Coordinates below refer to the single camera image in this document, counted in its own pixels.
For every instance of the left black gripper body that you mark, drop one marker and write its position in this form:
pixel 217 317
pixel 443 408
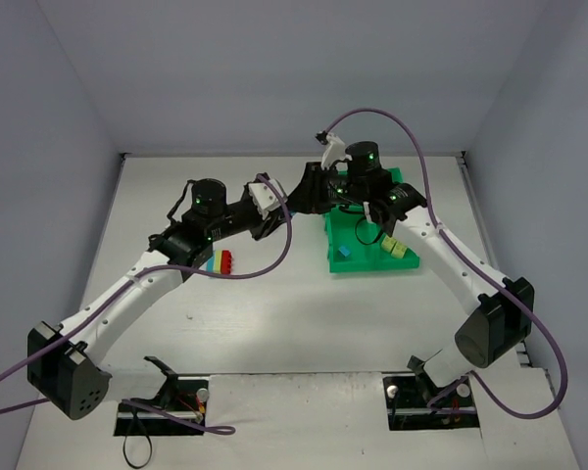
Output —
pixel 263 225

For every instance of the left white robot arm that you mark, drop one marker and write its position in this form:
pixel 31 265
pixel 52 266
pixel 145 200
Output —
pixel 65 362

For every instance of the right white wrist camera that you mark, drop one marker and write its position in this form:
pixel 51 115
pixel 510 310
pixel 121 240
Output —
pixel 334 149

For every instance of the lime green lego brick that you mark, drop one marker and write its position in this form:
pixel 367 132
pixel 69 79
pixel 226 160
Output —
pixel 399 250

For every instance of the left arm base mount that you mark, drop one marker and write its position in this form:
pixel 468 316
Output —
pixel 188 403

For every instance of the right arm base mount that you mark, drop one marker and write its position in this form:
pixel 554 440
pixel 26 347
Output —
pixel 413 404

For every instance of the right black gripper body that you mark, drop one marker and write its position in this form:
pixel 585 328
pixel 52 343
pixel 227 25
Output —
pixel 312 191

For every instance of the small teal lego cube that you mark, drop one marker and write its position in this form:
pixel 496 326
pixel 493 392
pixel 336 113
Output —
pixel 344 251

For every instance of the teal yellow red lego stack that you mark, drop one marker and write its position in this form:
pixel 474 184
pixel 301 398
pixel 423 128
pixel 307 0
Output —
pixel 221 262

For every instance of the lime green small lego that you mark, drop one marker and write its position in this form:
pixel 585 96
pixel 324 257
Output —
pixel 388 244

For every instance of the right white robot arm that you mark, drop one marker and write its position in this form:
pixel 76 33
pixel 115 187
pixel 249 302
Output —
pixel 497 307

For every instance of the green divided sorting tray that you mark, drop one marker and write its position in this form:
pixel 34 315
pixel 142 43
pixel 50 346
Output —
pixel 356 246

